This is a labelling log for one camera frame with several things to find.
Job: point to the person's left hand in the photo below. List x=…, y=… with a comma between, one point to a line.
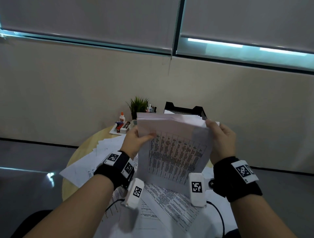
x=132, y=144

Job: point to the person's right hand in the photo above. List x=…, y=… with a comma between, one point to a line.
x=224, y=144

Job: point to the black mesh paper tray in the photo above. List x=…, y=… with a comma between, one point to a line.
x=184, y=109

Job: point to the pile of printed papers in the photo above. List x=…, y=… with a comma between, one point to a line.
x=171, y=203

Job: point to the person's right forearm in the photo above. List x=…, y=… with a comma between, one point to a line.
x=257, y=218

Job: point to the person's left forearm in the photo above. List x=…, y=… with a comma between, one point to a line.
x=78, y=208

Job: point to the white box black label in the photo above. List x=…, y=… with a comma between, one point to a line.
x=125, y=127

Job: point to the red stapler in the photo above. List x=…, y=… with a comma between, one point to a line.
x=119, y=128

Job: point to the white tray with stapler items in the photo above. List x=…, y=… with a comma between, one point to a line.
x=112, y=132

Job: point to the small blue tool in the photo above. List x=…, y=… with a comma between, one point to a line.
x=118, y=123

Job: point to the white glue bottle orange cap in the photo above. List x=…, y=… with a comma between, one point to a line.
x=122, y=119

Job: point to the black right wrist band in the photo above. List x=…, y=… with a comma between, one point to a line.
x=228, y=181

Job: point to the green potted plant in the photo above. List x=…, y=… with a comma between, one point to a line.
x=137, y=105

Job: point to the bunch of marker pens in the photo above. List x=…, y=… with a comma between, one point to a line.
x=151, y=108

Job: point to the round wooden table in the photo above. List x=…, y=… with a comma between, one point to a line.
x=81, y=152

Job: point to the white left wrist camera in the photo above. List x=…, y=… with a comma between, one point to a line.
x=135, y=193

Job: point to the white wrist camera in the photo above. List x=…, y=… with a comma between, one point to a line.
x=197, y=188
x=135, y=193

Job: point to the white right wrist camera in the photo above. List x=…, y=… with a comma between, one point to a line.
x=197, y=188

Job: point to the window with black frame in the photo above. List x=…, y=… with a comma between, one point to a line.
x=233, y=52

